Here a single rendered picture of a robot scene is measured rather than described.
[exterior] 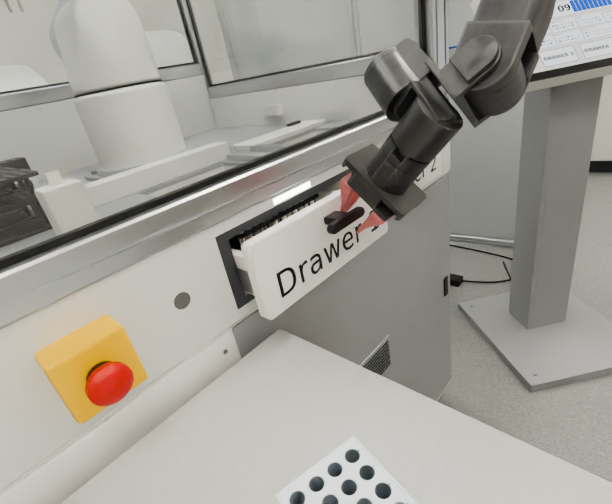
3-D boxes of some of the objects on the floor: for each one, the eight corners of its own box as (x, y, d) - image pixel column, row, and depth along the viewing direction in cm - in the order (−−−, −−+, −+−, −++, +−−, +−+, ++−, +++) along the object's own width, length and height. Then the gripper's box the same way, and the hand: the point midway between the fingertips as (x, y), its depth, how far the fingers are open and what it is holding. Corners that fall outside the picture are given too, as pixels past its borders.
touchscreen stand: (658, 362, 127) (767, 13, 82) (530, 392, 126) (570, 53, 81) (553, 287, 172) (586, 34, 127) (458, 308, 171) (458, 60, 126)
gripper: (366, 121, 42) (312, 207, 54) (432, 185, 40) (361, 259, 52) (396, 108, 46) (340, 190, 58) (457, 165, 44) (387, 238, 56)
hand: (353, 219), depth 54 cm, fingers closed on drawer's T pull, 3 cm apart
